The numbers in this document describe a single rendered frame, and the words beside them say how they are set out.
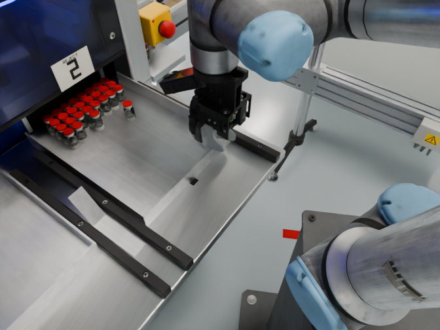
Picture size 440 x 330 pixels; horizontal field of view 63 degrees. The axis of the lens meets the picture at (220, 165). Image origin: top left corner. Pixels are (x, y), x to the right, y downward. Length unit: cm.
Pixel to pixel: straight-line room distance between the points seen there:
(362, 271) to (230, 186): 35
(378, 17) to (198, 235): 43
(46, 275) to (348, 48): 188
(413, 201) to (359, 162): 144
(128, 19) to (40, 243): 48
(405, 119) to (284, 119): 80
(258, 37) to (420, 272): 27
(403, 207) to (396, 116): 101
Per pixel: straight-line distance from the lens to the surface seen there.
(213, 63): 53
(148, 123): 82
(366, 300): 45
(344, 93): 157
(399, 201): 57
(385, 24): 45
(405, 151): 217
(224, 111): 59
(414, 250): 35
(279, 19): 41
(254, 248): 161
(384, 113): 156
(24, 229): 73
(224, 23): 45
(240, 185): 70
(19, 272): 69
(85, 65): 80
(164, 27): 89
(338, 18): 48
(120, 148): 78
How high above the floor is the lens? 144
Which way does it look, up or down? 51 degrees down
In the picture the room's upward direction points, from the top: straight up
